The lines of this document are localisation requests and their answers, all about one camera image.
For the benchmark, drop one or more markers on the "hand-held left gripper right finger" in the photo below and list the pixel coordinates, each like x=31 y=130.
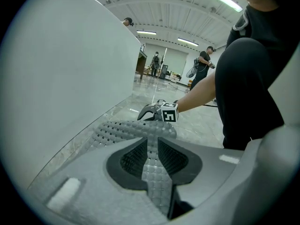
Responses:
x=211 y=172

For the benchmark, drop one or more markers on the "black box speaker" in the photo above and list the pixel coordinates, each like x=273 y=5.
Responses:
x=164 y=71

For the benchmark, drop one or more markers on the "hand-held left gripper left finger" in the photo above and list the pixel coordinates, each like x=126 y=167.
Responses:
x=93 y=191

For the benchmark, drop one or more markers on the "white bathtub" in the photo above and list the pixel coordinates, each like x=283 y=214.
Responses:
x=70 y=67

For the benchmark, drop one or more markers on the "person's black trouser leg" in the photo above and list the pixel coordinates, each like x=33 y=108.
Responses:
x=246 y=90

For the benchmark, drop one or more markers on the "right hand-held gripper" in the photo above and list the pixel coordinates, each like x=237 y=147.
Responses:
x=170 y=112

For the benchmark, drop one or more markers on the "person's right forearm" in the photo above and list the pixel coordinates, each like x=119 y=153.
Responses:
x=199 y=92

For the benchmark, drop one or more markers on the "standing fan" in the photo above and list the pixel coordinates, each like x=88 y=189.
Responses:
x=191 y=72

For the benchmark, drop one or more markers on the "grey bubbled bath mat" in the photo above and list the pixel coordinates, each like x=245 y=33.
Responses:
x=131 y=130

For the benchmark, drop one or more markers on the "person's black shirt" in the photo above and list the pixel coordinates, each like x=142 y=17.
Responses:
x=269 y=27

